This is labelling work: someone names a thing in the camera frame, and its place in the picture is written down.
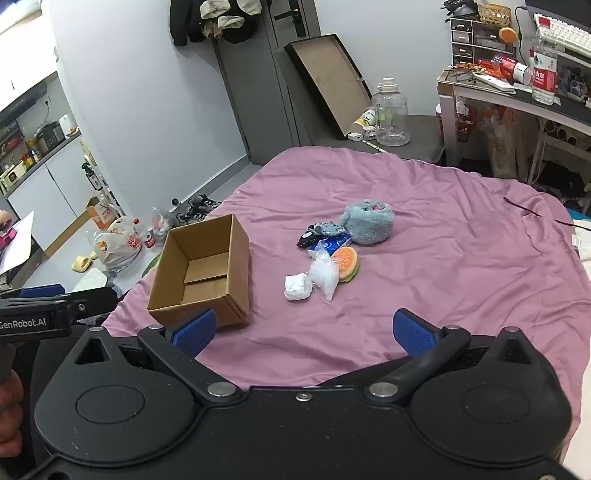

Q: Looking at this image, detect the clear plastic water jug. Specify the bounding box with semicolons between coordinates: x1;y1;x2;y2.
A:
372;78;411;147

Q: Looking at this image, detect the white kitchen cabinet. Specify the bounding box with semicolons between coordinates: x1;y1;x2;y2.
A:
0;131;118;261

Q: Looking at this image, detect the person's left hand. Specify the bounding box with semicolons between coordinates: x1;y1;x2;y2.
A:
0;369;25;459

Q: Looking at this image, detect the beige tote bag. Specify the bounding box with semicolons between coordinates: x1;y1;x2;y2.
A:
484;105;542;179

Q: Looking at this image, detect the white keyboard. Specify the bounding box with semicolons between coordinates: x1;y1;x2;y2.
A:
534;12;591;57

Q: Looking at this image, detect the clear bag of white filling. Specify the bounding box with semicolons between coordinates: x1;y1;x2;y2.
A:
308;250;340;303

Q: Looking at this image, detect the clear crumpled plastic bag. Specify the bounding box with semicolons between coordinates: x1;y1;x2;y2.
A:
149;207;180;247

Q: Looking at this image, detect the white crumpled soft wad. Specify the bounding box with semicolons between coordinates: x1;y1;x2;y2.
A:
283;273;315;302

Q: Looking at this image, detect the blue patterned packet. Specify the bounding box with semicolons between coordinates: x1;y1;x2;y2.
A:
308;234;354;259

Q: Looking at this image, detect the grey drawer organizer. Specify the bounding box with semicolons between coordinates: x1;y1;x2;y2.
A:
450;17;509;66

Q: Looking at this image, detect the pink bed sheet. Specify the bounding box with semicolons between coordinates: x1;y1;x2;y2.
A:
99;145;591;480

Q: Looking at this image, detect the clear water bottle red label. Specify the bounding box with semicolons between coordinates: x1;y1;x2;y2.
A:
531;14;559;105

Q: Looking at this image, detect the brown cardboard box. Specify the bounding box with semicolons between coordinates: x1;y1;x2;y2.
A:
147;213;251;332

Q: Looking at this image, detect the black hanging jacket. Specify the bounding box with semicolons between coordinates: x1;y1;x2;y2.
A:
168;0;260;47

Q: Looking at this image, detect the black and grey keychain toy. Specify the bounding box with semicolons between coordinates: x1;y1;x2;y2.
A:
298;222;347;248

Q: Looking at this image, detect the beige hanging garment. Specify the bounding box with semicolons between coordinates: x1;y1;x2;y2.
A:
200;0;246;38

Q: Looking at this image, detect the grey fluffy plush toy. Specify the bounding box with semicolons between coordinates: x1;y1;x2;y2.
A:
340;199;395;246

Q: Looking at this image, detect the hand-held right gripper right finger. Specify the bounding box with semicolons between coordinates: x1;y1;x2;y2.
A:
368;309;544;405

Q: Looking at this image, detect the dark grey door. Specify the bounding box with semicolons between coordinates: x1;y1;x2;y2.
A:
213;0;325;165

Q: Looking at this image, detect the grey platform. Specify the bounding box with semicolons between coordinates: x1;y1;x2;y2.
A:
318;113;448;164

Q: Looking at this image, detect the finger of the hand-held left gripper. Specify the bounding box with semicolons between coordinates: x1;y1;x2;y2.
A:
0;285;119;320

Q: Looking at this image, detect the hamburger plush toy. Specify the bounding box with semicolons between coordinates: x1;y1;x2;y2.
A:
331;246;360;283

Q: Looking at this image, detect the black door handle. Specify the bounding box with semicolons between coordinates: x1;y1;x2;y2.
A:
273;0;308;38

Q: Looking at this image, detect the orange cardboard carton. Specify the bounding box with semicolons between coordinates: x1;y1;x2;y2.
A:
85;196;117;230

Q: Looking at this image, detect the yellow and white can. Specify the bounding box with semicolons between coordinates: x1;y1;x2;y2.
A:
352;107;378;136

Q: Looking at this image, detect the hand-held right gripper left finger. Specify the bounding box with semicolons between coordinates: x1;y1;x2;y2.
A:
69;308;242;407

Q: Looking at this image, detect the white desk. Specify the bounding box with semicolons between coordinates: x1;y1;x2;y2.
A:
437;67;591;185

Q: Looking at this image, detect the brown shallow tray board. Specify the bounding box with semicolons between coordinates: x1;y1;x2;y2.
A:
284;34;373;141

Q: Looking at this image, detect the black microwave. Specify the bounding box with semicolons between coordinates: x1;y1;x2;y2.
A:
37;121;66;145

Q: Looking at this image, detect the wicker basket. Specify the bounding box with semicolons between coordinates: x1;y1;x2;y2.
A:
476;4;513;27

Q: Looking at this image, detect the white and orange plastic bag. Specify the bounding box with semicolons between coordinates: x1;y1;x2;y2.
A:
91;216;142;271

